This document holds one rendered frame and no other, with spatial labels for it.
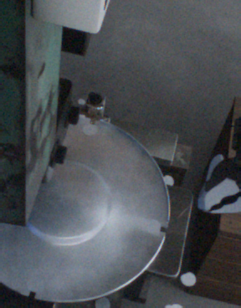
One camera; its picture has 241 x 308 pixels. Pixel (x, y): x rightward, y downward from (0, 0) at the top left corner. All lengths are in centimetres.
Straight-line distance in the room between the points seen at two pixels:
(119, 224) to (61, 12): 55
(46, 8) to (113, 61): 176
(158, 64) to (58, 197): 130
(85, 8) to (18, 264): 54
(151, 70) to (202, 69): 17
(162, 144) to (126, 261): 34
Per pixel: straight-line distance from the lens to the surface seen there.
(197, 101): 208
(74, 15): 38
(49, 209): 89
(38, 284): 86
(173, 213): 92
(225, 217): 145
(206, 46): 224
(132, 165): 95
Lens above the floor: 157
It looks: 57 degrees down
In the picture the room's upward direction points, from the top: 9 degrees clockwise
